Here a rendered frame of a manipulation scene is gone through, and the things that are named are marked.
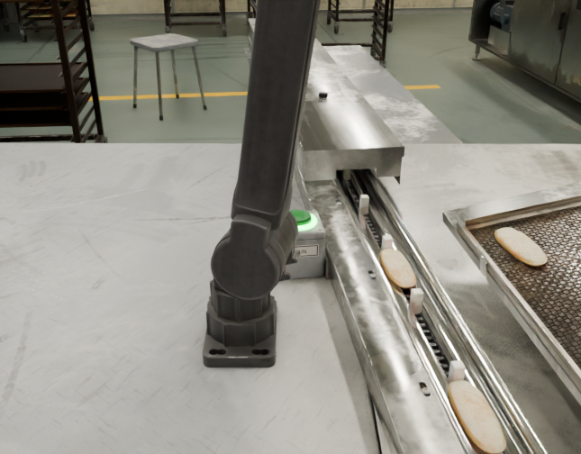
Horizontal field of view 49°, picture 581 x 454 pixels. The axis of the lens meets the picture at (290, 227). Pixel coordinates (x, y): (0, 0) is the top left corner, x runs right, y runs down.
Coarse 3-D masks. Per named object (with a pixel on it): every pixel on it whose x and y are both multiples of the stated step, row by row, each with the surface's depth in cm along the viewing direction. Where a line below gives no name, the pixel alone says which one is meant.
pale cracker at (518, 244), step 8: (496, 232) 87; (504, 232) 86; (512, 232) 85; (520, 232) 85; (504, 240) 84; (512, 240) 84; (520, 240) 84; (528, 240) 83; (504, 248) 84; (512, 248) 83; (520, 248) 82; (528, 248) 82; (536, 248) 81; (520, 256) 81; (528, 256) 80; (536, 256) 80; (544, 256) 80; (528, 264) 80; (536, 264) 79
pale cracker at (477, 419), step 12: (456, 384) 66; (468, 384) 66; (456, 396) 65; (468, 396) 64; (480, 396) 65; (456, 408) 64; (468, 408) 63; (480, 408) 63; (468, 420) 62; (480, 420) 62; (492, 420) 62; (468, 432) 61; (480, 432) 60; (492, 432) 60; (480, 444) 60; (492, 444) 59; (504, 444) 60
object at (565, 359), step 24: (480, 216) 90; (504, 216) 90; (528, 216) 90; (480, 240) 87; (552, 240) 84; (576, 264) 79; (504, 288) 76; (528, 312) 71; (552, 336) 68; (576, 336) 68; (576, 384) 62
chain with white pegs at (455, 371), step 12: (252, 0) 303; (348, 180) 117; (360, 204) 104; (372, 228) 101; (384, 240) 91; (408, 288) 85; (420, 288) 80; (408, 300) 84; (420, 300) 80; (420, 312) 80; (420, 324) 78; (432, 336) 76; (432, 348) 75; (444, 360) 73; (456, 360) 68; (456, 372) 67
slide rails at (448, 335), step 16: (336, 176) 116; (352, 176) 116; (368, 192) 110; (352, 208) 104; (384, 224) 99; (368, 240) 95; (400, 240) 95; (384, 272) 87; (416, 272) 87; (400, 288) 84; (400, 304) 80; (432, 304) 80; (416, 320) 78; (432, 320) 78; (448, 320) 78; (416, 336) 75; (448, 336) 75; (432, 352) 72; (448, 352) 73; (464, 352) 72; (432, 368) 70; (448, 384) 68; (480, 384) 68; (448, 400) 65; (496, 416) 63; (464, 432) 62; (512, 432) 62; (512, 448) 60
